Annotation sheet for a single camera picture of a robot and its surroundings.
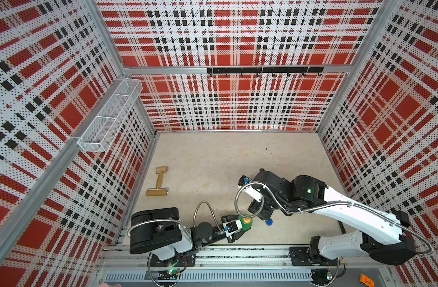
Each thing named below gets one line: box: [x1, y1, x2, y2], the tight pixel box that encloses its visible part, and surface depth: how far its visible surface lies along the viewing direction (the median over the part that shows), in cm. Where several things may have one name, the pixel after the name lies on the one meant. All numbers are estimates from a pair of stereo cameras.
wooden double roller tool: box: [146, 166, 169, 197], surface depth 97 cm
